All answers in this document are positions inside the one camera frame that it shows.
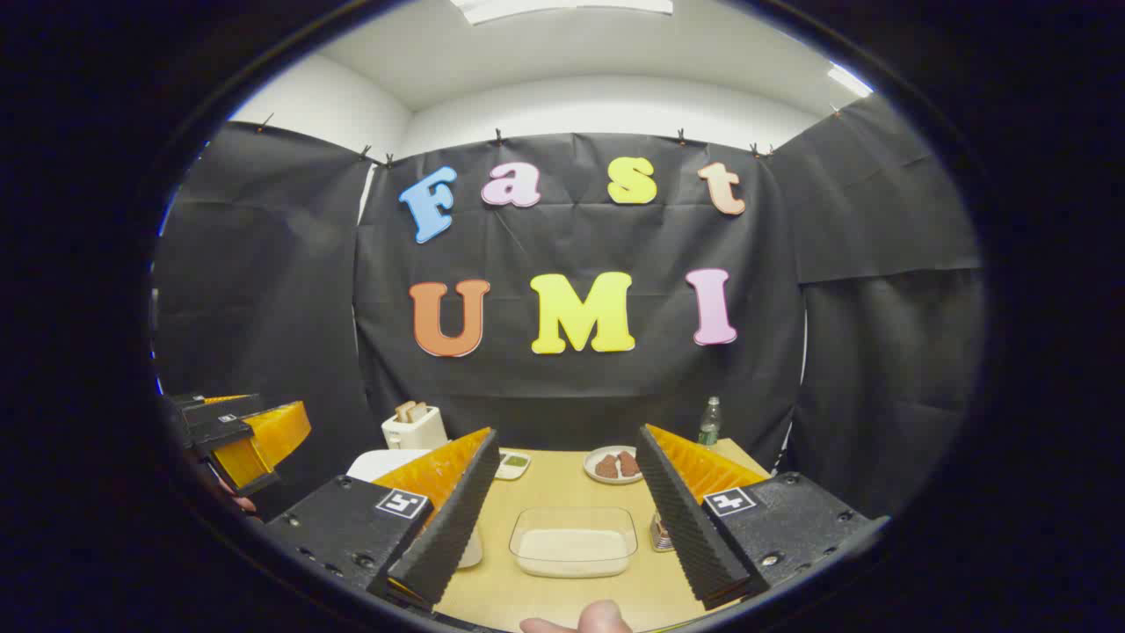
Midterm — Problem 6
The clear container of rice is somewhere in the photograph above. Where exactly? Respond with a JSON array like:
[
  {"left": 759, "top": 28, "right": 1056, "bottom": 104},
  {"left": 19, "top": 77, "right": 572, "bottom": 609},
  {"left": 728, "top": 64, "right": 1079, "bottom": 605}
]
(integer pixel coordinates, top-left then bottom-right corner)
[{"left": 509, "top": 506, "right": 639, "bottom": 578}]

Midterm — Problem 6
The black backdrop cloth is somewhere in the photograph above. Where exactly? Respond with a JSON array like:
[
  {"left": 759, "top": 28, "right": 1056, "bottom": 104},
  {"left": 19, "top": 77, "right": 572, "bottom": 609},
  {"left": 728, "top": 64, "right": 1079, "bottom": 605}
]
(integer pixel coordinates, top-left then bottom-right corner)
[{"left": 154, "top": 92, "right": 985, "bottom": 520}]

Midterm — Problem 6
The white rice cooker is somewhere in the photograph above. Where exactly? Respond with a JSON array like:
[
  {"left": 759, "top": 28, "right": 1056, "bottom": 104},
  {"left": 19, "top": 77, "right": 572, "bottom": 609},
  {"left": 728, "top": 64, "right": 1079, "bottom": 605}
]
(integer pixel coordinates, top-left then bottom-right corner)
[{"left": 347, "top": 448, "right": 485, "bottom": 569}]

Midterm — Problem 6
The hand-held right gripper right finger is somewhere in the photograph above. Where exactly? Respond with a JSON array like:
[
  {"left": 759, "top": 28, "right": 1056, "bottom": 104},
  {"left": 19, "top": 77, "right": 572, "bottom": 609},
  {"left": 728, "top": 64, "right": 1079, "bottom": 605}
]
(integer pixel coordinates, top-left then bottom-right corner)
[{"left": 635, "top": 424, "right": 882, "bottom": 611}]

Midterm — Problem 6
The white round plate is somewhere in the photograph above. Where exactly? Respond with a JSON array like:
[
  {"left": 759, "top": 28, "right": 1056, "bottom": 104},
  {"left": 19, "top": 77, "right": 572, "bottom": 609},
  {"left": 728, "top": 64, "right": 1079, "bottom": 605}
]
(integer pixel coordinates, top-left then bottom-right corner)
[{"left": 584, "top": 446, "right": 648, "bottom": 485}]

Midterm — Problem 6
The white toaster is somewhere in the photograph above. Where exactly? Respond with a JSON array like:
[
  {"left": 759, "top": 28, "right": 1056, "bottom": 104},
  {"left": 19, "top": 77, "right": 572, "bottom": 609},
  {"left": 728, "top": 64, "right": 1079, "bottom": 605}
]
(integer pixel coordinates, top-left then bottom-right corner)
[{"left": 381, "top": 402, "right": 449, "bottom": 451}]

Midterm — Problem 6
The ceiling light panel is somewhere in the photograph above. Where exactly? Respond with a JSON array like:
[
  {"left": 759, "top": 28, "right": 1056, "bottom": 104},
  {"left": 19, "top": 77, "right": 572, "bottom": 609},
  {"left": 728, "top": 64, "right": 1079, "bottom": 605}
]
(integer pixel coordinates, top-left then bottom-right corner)
[{"left": 453, "top": 0, "right": 674, "bottom": 25}]

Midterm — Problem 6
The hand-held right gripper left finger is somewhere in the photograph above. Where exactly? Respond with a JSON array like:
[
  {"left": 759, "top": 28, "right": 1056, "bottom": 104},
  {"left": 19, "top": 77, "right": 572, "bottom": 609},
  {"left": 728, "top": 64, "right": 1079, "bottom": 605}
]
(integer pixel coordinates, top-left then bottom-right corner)
[{"left": 264, "top": 427, "right": 500, "bottom": 609}]

